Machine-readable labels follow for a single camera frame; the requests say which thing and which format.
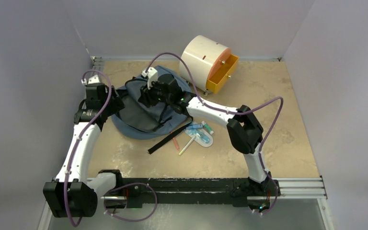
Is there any aluminium frame rail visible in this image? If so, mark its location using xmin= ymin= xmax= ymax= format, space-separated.
xmin=100 ymin=178 xmax=327 ymax=200

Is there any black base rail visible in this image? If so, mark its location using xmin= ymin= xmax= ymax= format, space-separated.
xmin=104 ymin=178 xmax=281 ymax=209

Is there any yellow open drawer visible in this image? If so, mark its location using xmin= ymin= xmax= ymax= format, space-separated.
xmin=206 ymin=55 xmax=239 ymax=94

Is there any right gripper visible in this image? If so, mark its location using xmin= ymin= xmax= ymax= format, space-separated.
xmin=139 ymin=77 xmax=173 ymax=108

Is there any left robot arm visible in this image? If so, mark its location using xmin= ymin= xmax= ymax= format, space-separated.
xmin=43 ymin=83 xmax=124 ymax=218

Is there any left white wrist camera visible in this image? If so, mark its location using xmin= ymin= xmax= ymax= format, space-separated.
xmin=81 ymin=75 xmax=102 ymax=86

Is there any green white glue stick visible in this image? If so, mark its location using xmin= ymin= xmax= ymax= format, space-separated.
xmin=201 ymin=121 xmax=214 ymax=135

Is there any white marker pen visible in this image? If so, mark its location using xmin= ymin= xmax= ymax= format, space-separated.
xmin=179 ymin=136 xmax=196 ymax=156

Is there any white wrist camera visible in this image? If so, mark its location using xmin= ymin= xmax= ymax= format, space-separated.
xmin=81 ymin=75 xmax=102 ymax=86
xmin=141 ymin=67 xmax=158 ymax=90

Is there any blue backpack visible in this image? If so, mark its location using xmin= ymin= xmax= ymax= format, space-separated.
xmin=112 ymin=66 xmax=194 ymax=154

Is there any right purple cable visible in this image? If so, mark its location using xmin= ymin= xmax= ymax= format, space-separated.
xmin=144 ymin=52 xmax=284 ymax=217

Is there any blister pack with blue items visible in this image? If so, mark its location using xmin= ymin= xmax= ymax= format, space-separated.
xmin=184 ymin=122 xmax=213 ymax=148

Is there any cream round drawer cabinet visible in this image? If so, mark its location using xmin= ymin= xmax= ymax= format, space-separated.
xmin=181 ymin=35 xmax=232 ymax=91

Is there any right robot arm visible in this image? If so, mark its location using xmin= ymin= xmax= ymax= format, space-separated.
xmin=138 ymin=71 xmax=279 ymax=195

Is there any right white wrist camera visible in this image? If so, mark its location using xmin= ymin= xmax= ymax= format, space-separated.
xmin=141 ymin=67 xmax=158 ymax=90

